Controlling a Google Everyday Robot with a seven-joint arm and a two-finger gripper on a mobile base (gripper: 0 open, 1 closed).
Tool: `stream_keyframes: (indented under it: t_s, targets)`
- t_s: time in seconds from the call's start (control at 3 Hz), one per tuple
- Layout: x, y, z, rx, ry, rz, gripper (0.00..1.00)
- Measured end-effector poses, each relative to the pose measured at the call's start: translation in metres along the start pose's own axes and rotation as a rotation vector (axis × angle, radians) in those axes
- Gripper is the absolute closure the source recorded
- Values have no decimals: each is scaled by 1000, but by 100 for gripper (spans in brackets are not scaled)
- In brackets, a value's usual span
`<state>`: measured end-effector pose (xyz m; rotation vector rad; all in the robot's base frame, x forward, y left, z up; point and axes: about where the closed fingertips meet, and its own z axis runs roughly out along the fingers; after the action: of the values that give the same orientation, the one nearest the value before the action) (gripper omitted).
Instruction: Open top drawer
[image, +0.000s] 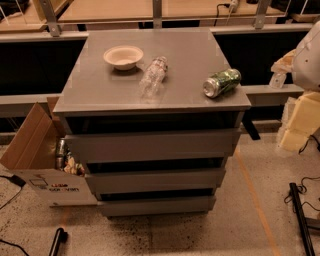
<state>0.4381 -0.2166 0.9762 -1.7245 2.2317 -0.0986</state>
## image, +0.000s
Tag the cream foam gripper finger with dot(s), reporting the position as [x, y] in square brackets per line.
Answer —
[300, 120]

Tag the grey top drawer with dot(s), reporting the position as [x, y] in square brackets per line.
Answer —
[151, 146]

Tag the grey drawer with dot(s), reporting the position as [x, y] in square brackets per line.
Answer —
[149, 181]
[151, 146]
[158, 206]

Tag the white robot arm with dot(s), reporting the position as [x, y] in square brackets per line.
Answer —
[306, 61]

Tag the grey middle drawer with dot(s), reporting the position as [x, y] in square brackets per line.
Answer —
[149, 181]

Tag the grey bottom drawer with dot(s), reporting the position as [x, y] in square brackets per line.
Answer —
[158, 206]

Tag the grey drawer cabinet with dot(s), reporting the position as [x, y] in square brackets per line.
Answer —
[139, 119]

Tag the small clear dispenser bottle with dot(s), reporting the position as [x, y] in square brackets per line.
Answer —
[277, 80]

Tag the black stand leg right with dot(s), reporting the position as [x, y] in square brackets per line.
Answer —
[304, 230]

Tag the black stand leg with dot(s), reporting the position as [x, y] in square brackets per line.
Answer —
[304, 230]
[60, 237]

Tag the green soda can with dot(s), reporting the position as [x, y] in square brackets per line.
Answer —
[221, 82]

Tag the white power strip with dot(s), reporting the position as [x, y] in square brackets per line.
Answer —
[233, 6]

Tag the clear plastic bottle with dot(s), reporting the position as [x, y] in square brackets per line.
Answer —
[153, 76]

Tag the white paper bowl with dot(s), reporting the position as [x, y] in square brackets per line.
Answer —
[123, 57]

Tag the can inside cardboard box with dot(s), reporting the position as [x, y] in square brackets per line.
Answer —
[60, 153]

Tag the black stand leg left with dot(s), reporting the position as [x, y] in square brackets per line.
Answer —
[60, 237]

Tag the cardboard box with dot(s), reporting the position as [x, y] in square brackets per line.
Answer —
[31, 156]

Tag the black power adapter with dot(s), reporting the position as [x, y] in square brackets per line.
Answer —
[17, 181]

